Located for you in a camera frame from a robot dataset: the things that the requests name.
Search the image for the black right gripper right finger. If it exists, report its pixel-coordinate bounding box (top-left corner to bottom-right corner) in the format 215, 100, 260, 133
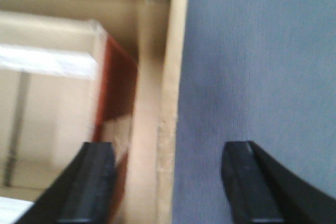
221, 141, 335, 223

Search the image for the orange printed cardboard box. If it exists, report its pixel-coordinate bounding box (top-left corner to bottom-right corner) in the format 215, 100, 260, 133
92, 27, 138, 223

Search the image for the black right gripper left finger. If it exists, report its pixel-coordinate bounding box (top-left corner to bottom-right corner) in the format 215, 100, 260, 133
16, 142, 116, 223

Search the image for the large brown cardboard box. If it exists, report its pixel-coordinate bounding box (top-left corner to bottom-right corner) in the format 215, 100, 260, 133
1, 0, 185, 223

